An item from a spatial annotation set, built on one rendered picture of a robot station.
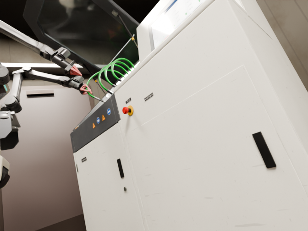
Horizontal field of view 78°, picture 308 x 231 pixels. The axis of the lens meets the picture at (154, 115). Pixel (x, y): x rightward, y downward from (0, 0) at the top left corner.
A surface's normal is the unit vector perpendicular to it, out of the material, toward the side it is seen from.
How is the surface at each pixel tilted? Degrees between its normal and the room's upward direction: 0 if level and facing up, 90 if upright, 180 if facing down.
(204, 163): 90
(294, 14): 90
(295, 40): 90
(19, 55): 90
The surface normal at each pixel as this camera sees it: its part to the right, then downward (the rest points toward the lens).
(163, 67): -0.71, 0.01
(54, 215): 0.43, -0.37
